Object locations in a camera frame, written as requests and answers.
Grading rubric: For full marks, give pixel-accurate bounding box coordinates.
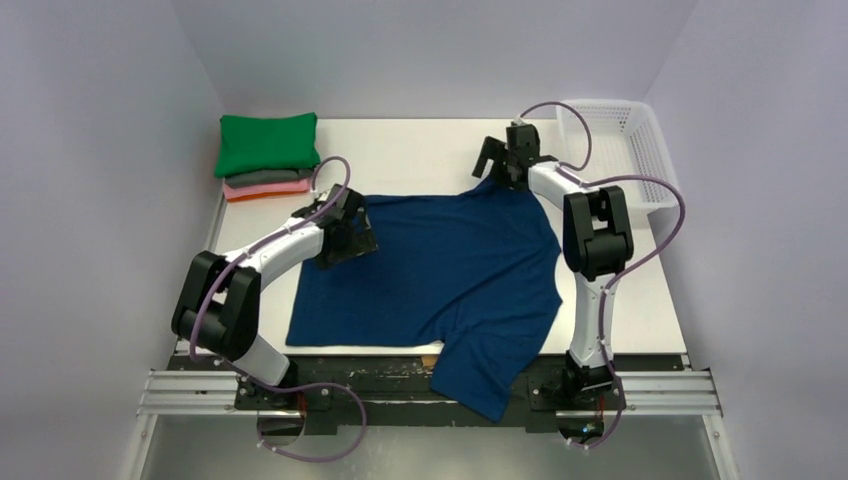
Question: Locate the blue t-shirt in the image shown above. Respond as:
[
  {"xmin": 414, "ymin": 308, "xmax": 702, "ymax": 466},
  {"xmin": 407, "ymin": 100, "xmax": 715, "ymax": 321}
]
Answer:
[{"xmin": 286, "ymin": 180, "xmax": 562, "ymax": 422}]

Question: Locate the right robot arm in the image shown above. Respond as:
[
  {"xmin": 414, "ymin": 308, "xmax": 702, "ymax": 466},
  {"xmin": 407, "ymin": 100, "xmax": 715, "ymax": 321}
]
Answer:
[{"xmin": 472, "ymin": 122, "xmax": 634, "ymax": 407}]

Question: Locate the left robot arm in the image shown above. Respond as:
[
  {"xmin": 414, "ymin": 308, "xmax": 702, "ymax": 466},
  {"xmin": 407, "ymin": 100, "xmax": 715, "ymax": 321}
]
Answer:
[{"xmin": 171, "ymin": 184, "xmax": 378, "ymax": 409}]

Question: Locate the orange folded t-shirt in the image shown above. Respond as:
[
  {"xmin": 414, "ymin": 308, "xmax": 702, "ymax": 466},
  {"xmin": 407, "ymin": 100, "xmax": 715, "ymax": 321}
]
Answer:
[{"xmin": 224, "ymin": 191, "xmax": 308, "ymax": 203}]

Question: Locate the white plastic basket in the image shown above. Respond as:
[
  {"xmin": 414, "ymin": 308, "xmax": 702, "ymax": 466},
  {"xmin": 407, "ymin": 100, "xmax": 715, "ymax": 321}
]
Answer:
[{"xmin": 555, "ymin": 99, "xmax": 679, "ymax": 186}]

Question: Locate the green folded t-shirt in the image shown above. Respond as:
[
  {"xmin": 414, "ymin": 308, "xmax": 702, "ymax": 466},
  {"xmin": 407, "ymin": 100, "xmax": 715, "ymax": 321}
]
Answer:
[{"xmin": 214, "ymin": 112, "xmax": 320, "ymax": 179}]

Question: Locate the pink folded t-shirt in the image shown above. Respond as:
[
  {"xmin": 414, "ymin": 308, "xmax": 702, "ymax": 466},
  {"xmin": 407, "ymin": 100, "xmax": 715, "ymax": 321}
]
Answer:
[{"xmin": 223, "ymin": 179, "xmax": 310, "ymax": 195}]

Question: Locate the grey folded t-shirt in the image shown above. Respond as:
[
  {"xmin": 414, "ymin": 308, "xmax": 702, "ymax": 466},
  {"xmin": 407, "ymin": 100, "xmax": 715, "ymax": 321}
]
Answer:
[{"xmin": 224, "ymin": 168, "xmax": 314, "ymax": 188}]

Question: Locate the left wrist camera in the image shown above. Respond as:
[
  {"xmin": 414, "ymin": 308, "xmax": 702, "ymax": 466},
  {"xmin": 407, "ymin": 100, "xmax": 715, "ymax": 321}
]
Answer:
[{"xmin": 311, "ymin": 190, "xmax": 331, "ymax": 203}]

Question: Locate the aluminium table frame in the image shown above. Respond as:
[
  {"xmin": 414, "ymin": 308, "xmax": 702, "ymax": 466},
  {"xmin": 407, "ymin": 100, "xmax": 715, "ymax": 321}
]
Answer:
[{"xmin": 119, "ymin": 192, "xmax": 230, "ymax": 480}]

